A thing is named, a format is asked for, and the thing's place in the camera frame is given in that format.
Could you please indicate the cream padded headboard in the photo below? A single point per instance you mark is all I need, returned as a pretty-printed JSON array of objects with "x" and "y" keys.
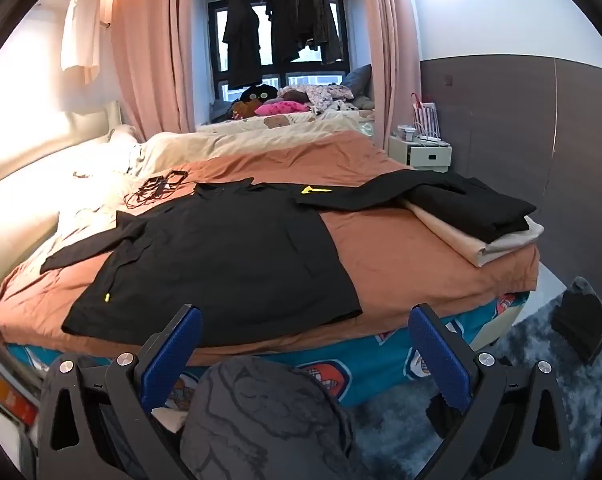
[{"x": 26, "y": 175}]

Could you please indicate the grey shaggy rug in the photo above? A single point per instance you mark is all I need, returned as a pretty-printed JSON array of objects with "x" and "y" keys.
[{"x": 526, "y": 340}]

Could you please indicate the small white container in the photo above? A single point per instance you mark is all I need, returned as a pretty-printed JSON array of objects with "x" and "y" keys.
[{"x": 406, "y": 134}]

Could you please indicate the pink cloth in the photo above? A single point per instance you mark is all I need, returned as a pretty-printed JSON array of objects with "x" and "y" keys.
[{"x": 281, "y": 108}]

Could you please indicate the black plush toy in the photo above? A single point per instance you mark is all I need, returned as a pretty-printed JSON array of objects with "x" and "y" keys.
[{"x": 258, "y": 94}]

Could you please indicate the black long-sleeve shirt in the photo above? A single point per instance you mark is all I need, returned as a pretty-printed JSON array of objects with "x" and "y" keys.
[{"x": 221, "y": 260}]

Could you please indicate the dark hanging coat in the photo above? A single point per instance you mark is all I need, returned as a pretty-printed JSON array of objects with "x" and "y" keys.
[{"x": 241, "y": 40}]

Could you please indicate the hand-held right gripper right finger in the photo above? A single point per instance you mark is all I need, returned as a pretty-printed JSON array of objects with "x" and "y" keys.
[{"x": 441, "y": 360}]

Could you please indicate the dark grey hanging garment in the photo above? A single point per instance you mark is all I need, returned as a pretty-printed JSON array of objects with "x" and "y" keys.
[{"x": 308, "y": 20}]

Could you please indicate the white pillow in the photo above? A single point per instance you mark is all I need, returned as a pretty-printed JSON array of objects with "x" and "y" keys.
[{"x": 123, "y": 147}]

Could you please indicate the white nightstand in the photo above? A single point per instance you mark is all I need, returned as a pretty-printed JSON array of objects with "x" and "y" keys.
[{"x": 421, "y": 157}]

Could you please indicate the dark folded cloth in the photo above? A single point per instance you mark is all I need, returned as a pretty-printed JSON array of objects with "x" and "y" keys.
[{"x": 581, "y": 325}]

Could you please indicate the beige blanket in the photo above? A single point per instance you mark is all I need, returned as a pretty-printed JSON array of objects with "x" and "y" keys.
[{"x": 221, "y": 147}]

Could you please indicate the black framed window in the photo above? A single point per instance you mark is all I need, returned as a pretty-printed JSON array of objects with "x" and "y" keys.
[{"x": 276, "y": 72}]

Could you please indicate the brown plush toy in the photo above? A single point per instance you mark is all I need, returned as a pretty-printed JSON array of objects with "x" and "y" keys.
[{"x": 243, "y": 109}]

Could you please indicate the brown patterned hanging garment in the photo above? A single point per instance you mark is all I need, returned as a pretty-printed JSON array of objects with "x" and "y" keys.
[{"x": 331, "y": 30}]

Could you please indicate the white hanging garment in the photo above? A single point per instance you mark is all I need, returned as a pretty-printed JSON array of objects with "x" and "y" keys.
[{"x": 81, "y": 25}]

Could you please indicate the person's right leg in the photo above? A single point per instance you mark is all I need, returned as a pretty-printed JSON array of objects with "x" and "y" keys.
[{"x": 266, "y": 425}]

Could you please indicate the grey-blue pillow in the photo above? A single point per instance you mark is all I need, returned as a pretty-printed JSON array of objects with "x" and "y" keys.
[{"x": 357, "y": 80}]

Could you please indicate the black hanging jacket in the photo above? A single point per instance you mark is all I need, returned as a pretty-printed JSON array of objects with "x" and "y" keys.
[{"x": 283, "y": 25}]

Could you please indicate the blue cartoon bed sheet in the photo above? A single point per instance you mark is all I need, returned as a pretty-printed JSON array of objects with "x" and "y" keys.
[{"x": 376, "y": 355}]

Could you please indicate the orange-brown blanket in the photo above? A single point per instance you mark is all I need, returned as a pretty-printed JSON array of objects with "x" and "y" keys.
[{"x": 406, "y": 265}]

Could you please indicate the orange and white box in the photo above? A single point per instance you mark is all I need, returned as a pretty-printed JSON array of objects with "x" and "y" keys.
[{"x": 13, "y": 400}]

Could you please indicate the beige folded cloth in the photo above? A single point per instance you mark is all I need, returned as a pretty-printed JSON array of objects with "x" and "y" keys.
[{"x": 461, "y": 245}]

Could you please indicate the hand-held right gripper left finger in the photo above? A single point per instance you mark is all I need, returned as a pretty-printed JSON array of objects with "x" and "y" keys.
[{"x": 173, "y": 355}]

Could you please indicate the folded black garment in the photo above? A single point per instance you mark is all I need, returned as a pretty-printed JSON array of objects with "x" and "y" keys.
[{"x": 486, "y": 215}]

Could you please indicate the cream bear-print bedding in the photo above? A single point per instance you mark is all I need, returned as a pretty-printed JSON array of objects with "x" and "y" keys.
[{"x": 281, "y": 121}]

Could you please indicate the white power strip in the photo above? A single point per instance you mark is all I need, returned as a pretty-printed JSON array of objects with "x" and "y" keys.
[{"x": 431, "y": 139}]

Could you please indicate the pink curtain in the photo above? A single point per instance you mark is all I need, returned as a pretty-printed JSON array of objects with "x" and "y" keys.
[
  {"x": 151, "y": 50},
  {"x": 388, "y": 50}
]

